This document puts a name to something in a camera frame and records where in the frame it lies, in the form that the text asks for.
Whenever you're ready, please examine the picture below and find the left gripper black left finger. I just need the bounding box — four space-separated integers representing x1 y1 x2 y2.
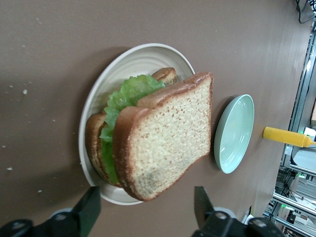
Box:
0 186 102 237

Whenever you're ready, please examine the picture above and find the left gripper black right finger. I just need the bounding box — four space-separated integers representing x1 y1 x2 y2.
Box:
192 186 287 237

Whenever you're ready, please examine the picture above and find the brown bread slice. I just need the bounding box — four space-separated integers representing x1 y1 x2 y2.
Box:
85 67 177 188
113 72 214 202

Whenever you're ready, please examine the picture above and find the yellow mustard squeeze bottle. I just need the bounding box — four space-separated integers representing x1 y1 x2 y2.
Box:
262 126 316 148

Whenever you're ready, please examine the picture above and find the green lettuce leaf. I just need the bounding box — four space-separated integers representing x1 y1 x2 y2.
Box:
100 75 165 185

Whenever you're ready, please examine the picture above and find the mint green plate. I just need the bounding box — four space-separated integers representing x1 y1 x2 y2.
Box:
213 94 255 174

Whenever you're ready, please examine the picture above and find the beige plate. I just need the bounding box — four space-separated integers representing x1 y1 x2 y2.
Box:
78 43 196 205

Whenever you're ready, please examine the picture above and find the brown table cover sheet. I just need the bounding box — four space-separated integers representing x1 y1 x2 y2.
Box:
0 0 312 237

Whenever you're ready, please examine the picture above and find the aluminium table frame rail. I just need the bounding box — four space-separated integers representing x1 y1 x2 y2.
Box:
280 23 316 173

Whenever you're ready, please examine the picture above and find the black background cable bundle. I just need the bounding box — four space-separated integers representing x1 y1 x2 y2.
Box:
295 0 316 25

